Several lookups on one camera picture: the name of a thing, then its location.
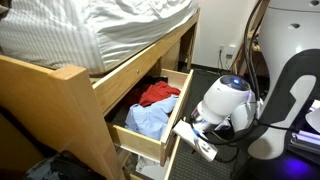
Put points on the white striped mattress bedding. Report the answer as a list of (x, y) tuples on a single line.
[(95, 34)]

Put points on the light blue shirt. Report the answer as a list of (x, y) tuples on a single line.
[(151, 120)]

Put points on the wall power outlet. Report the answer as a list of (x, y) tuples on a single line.
[(228, 51)]

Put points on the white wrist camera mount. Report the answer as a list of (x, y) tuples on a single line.
[(184, 131)]

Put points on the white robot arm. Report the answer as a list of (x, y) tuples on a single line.
[(289, 39)]

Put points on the black bag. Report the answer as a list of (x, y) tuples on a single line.
[(62, 166)]

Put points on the red garment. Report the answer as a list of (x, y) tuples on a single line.
[(148, 94)]

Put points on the wooden bed frame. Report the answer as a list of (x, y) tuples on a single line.
[(65, 108)]

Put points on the wooden drawer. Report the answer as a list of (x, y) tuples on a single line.
[(116, 117), (147, 159)]

